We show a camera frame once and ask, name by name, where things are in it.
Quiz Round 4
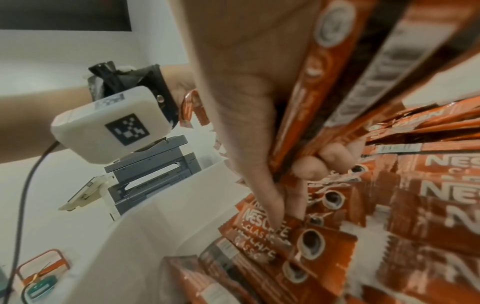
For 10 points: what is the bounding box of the person's left hand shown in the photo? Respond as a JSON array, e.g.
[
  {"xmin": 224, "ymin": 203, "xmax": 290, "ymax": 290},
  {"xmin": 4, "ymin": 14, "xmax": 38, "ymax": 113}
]
[{"xmin": 164, "ymin": 63, "xmax": 198, "ymax": 96}]

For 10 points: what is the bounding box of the person's right hand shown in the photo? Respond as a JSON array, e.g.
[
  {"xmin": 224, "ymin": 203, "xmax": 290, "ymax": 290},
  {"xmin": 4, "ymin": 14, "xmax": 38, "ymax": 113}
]
[{"xmin": 168, "ymin": 0, "xmax": 365, "ymax": 228}]

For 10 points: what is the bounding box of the bunch of Nescafe sachets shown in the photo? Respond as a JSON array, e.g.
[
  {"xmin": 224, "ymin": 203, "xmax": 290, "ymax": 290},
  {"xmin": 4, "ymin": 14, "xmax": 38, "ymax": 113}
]
[{"xmin": 177, "ymin": 89, "xmax": 230, "ymax": 155}]

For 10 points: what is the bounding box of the white plastic tray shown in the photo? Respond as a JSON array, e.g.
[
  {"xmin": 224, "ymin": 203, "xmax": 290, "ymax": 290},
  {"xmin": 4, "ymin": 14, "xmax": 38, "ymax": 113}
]
[{"xmin": 70, "ymin": 160, "xmax": 480, "ymax": 304}]

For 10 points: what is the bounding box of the pile of red Nescafe sachets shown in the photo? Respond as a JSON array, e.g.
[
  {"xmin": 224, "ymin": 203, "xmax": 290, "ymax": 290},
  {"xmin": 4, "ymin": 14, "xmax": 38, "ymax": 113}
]
[{"xmin": 217, "ymin": 95, "xmax": 480, "ymax": 304}]

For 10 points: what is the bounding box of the person's left forearm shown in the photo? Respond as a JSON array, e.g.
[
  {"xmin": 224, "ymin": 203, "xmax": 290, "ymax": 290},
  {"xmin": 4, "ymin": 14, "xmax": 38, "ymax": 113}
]
[{"xmin": 0, "ymin": 86, "xmax": 91, "ymax": 164}]

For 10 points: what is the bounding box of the dark grey printer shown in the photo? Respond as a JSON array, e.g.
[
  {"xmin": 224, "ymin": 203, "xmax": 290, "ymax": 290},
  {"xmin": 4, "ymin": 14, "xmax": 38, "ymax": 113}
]
[{"xmin": 58, "ymin": 135, "xmax": 203, "ymax": 222}]

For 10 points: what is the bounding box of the black window blind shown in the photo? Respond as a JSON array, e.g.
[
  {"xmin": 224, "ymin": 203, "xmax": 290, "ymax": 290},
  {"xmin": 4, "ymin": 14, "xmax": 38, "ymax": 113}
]
[{"xmin": 0, "ymin": 0, "xmax": 133, "ymax": 32}]

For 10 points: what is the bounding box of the orange rimmed container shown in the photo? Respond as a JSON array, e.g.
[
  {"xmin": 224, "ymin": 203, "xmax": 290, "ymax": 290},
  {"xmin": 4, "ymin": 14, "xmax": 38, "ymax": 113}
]
[{"xmin": 14, "ymin": 248, "xmax": 72, "ymax": 286}]

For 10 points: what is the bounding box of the teal round object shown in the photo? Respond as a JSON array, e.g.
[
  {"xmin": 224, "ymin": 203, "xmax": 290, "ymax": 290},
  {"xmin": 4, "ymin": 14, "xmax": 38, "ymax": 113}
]
[{"xmin": 22, "ymin": 275, "xmax": 58, "ymax": 303}]

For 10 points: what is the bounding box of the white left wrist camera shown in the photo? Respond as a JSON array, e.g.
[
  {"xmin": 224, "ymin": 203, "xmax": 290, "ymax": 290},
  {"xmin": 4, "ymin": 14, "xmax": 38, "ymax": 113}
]
[{"xmin": 50, "ymin": 86, "xmax": 174, "ymax": 164}]

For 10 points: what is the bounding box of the black left camera cable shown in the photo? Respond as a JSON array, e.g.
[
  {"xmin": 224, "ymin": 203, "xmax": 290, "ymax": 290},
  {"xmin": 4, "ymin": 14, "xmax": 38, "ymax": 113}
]
[{"xmin": 7, "ymin": 140, "xmax": 61, "ymax": 304}]

